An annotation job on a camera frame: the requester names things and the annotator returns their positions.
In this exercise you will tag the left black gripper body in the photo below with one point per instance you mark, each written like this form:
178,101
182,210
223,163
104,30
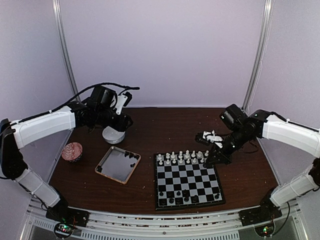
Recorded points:
119,125

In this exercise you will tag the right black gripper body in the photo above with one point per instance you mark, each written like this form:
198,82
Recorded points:
227,158

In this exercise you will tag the black grey chessboard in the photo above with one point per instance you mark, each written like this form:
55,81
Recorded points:
182,174

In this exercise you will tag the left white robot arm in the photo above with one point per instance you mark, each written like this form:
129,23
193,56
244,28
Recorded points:
102,108

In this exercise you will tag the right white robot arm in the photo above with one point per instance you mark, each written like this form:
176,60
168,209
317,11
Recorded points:
272,126

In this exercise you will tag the white ceramic bowl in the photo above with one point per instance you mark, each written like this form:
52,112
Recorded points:
113,136

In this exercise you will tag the wooden rimmed black tray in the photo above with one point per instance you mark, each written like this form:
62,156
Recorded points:
118,164

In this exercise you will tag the red patterned bowl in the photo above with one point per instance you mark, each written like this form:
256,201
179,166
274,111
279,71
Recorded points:
72,152

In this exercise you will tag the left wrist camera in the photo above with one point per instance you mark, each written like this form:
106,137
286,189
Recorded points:
122,101

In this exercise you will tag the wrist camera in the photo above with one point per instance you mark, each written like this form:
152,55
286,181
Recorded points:
122,101
208,138

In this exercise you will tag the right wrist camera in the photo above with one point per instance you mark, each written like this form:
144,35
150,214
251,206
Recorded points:
208,138

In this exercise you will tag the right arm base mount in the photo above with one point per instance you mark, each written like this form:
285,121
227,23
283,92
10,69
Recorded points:
262,219

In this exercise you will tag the aluminium front rail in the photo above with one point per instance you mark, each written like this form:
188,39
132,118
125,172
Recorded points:
221,225

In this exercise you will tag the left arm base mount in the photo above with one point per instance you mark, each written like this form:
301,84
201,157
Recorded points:
68,222

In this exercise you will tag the left aluminium frame post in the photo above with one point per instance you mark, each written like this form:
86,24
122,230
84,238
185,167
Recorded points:
63,43

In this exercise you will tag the aluminium frame post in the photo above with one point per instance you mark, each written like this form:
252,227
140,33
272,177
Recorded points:
63,43
261,47

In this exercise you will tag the right aluminium frame post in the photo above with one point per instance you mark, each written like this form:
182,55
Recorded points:
261,47

